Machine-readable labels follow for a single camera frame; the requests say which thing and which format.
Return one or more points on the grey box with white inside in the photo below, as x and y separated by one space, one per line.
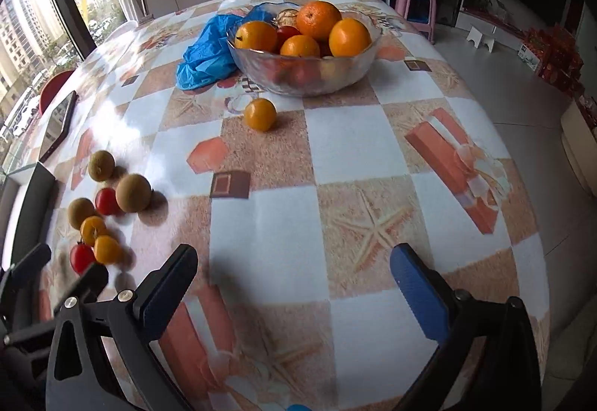
32 201

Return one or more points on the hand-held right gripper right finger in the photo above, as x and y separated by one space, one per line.
417 294

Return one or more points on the red cherry tomato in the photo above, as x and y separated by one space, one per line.
107 201
82 257

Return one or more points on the clear glass bowl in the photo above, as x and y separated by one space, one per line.
298 80

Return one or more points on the blue plastic bag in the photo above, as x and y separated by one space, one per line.
205 52

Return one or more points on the small brown round fruit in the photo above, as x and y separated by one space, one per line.
81 212
101 165

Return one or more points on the black tablet with red case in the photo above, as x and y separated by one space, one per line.
58 126

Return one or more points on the stack of red boxes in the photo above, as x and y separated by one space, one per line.
559 61

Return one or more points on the large brown round fruit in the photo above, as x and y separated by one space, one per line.
133 192

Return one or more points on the small mandarin orange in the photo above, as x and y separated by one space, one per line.
260 114

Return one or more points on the red chair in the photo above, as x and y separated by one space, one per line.
51 87

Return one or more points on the white carton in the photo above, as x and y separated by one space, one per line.
529 59

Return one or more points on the red apple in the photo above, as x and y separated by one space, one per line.
287 32

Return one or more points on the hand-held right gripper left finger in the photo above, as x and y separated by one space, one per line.
161 299

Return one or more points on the black window frame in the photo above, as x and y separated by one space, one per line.
70 19

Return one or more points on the small white step stool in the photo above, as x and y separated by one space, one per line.
480 32

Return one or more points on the yellow cherry tomato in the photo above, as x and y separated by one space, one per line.
93 229
108 249

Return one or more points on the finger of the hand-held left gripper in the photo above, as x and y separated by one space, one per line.
28 264
91 280

